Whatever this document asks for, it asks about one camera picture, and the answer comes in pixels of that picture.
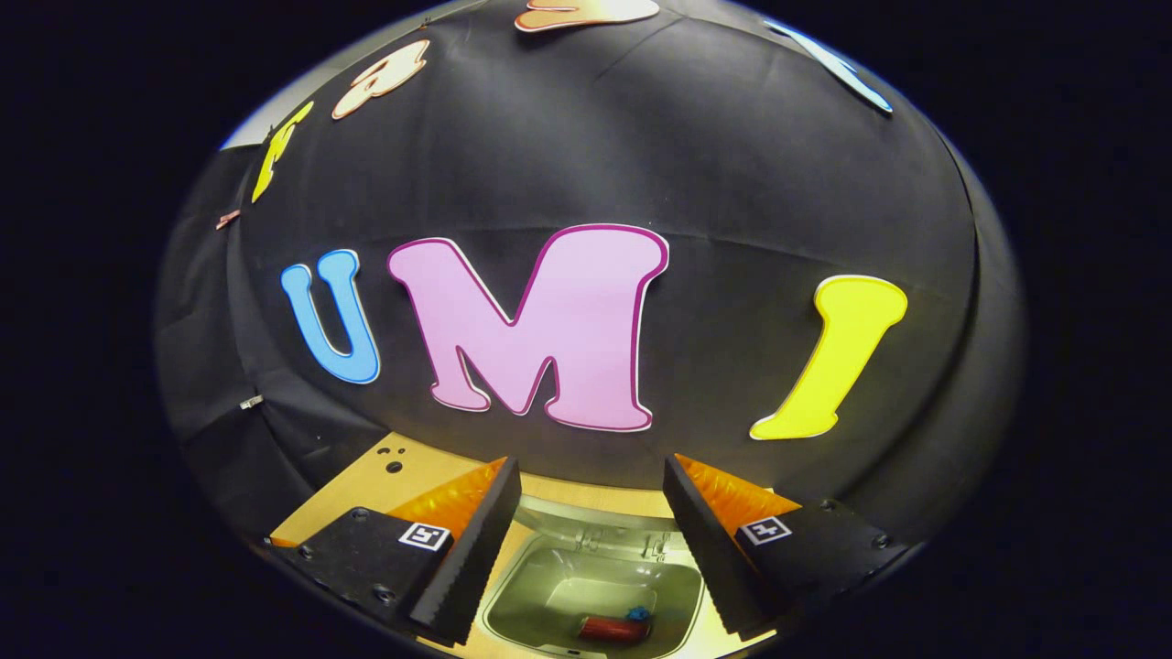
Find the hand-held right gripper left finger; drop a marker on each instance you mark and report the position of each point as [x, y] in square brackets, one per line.
[472, 558]

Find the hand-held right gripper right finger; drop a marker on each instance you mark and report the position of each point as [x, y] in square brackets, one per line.
[705, 549]

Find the green desktop garbage bin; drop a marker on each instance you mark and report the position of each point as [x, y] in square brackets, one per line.
[549, 595]

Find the blue paper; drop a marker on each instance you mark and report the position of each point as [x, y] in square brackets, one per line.
[638, 613]

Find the red pop can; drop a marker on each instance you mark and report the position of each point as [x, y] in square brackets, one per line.
[609, 630]

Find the wooden desktop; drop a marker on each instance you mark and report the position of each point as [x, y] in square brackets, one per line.
[366, 485]

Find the copper cloth clip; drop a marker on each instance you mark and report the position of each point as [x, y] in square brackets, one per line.
[227, 219]

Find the black backdrop cloth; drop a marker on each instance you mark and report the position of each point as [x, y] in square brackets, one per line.
[549, 137]

